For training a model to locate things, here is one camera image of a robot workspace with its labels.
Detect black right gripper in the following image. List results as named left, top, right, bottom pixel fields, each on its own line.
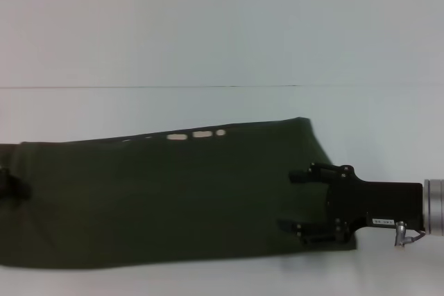
left=276, top=162, right=425, bottom=245

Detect dark green shirt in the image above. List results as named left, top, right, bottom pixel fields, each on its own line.
left=0, top=117, right=359, bottom=270

